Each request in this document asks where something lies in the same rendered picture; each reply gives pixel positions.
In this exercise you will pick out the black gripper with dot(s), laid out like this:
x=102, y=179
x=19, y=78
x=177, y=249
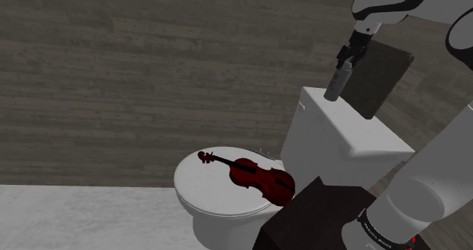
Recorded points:
x=357, y=45

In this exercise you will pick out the grey spray bottle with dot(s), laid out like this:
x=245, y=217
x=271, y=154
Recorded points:
x=338, y=82

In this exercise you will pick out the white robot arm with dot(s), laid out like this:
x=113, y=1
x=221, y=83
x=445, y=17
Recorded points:
x=425, y=190

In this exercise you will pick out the white toilet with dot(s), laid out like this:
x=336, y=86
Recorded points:
x=332, y=138

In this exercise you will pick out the dark red violin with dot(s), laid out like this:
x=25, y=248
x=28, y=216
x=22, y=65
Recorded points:
x=258, y=177

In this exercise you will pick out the dark robot stand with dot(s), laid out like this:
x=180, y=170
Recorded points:
x=314, y=219

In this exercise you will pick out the dark wall picture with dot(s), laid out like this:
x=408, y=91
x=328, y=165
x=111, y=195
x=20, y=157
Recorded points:
x=377, y=79

